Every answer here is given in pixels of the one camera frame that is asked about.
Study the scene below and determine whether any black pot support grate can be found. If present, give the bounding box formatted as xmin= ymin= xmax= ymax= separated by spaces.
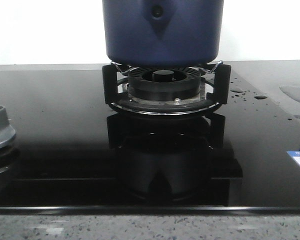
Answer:
xmin=102 ymin=61 xmax=232 ymax=117

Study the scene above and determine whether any dark blue pot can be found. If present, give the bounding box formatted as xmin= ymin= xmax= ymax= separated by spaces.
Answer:
xmin=102 ymin=0 xmax=224 ymax=67

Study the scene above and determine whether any black gas burner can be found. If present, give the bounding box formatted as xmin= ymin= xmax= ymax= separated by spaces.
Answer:
xmin=128 ymin=67 xmax=201 ymax=101

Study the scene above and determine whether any black glass gas stove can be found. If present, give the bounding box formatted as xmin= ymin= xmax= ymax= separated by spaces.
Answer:
xmin=0 ymin=60 xmax=300 ymax=215

